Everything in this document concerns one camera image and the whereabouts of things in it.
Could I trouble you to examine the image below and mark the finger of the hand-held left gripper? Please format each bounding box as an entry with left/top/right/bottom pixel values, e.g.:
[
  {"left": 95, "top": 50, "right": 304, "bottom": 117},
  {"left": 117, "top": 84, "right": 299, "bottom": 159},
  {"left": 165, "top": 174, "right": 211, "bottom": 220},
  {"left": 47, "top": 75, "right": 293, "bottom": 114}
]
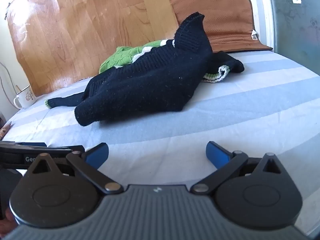
[{"left": 47, "top": 145, "right": 85, "bottom": 153}]

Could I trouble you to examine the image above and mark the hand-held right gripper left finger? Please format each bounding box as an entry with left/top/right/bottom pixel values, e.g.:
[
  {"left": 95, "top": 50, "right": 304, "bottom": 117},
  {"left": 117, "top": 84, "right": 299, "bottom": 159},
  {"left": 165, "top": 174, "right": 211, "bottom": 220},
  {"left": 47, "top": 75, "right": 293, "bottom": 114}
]
[{"left": 26, "top": 142, "right": 123, "bottom": 195}]

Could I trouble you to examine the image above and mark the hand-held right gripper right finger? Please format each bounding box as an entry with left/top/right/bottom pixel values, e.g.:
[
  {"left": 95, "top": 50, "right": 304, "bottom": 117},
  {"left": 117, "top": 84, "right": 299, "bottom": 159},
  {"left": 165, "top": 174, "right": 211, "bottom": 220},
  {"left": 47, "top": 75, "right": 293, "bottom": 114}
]
[{"left": 190, "top": 141, "right": 288, "bottom": 195}]

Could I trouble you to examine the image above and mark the black and green knit sweater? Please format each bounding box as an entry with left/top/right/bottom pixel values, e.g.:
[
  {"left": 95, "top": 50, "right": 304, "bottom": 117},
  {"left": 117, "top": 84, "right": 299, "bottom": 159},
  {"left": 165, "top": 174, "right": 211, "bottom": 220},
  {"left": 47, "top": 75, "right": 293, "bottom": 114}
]
[{"left": 44, "top": 12, "right": 245, "bottom": 127}]

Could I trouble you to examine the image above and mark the person's left hand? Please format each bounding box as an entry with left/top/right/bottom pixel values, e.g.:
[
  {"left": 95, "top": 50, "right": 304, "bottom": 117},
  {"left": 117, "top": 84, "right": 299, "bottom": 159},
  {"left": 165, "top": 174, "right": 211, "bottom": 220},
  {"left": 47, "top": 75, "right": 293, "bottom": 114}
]
[{"left": 0, "top": 209, "right": 18, "bottom": 233}]

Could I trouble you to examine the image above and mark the brown snack packet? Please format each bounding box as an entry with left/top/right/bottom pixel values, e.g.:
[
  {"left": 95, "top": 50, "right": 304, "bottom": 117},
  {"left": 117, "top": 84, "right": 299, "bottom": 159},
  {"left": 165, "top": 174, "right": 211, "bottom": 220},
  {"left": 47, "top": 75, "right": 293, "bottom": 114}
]
[{"left": 0, "top": 121, "right": 12, "bottom": 140}]

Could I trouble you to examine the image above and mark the blue striped bed sheet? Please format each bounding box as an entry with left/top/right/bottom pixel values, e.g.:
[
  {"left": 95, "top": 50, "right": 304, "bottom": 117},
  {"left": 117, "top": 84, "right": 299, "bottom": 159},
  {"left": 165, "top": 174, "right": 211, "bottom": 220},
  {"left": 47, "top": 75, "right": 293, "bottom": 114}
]
[{"left": 0, "top": 50, "right": 320, "bottom": 240}]

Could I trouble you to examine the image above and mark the white enamel mug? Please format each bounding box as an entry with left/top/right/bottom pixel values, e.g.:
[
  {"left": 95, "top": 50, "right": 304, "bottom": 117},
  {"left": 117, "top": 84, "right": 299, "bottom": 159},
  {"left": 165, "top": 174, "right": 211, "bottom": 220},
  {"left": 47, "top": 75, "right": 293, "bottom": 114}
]
[{"left": 14, "top": 85, "right": 37, "bottom": 109}]

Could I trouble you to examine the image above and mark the wooden headboard panel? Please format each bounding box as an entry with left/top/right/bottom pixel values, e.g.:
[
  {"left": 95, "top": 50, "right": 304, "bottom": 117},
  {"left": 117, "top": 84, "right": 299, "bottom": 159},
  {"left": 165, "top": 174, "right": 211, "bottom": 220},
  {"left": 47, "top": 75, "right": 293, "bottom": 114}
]
[{"left": 5, "top": 0, "right": 180, "bottom": 97}]

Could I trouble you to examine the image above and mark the brown seat cushion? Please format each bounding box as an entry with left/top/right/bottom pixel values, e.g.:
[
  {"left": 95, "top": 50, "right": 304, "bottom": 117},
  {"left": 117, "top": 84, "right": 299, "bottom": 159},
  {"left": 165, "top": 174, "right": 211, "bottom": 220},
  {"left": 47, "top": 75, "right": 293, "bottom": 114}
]
[{"left": 169, "top": 0, "right": 273, "bottom": 53}]

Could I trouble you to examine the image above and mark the frosted glass window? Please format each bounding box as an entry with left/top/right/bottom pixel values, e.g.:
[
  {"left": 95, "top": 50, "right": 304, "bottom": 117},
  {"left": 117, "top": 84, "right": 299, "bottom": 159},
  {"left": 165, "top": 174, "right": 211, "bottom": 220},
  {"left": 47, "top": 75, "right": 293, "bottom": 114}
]
[{"left": 250, "top": 0, "right": 320, "bottom": 77}]

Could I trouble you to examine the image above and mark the thin wall cable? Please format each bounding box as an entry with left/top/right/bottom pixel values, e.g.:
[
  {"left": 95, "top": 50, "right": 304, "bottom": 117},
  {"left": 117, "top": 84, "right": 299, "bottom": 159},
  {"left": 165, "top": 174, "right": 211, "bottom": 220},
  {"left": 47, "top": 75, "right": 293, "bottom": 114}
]
[{"left": 0, "top": 62, "right": 16, "bottom": 99}]

